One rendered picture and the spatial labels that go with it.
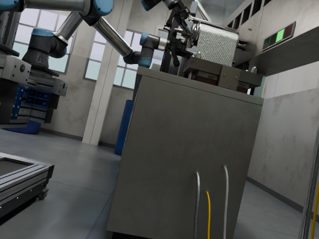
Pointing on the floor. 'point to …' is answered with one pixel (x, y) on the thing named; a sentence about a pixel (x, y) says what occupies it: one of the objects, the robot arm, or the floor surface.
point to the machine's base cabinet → (182, 162)
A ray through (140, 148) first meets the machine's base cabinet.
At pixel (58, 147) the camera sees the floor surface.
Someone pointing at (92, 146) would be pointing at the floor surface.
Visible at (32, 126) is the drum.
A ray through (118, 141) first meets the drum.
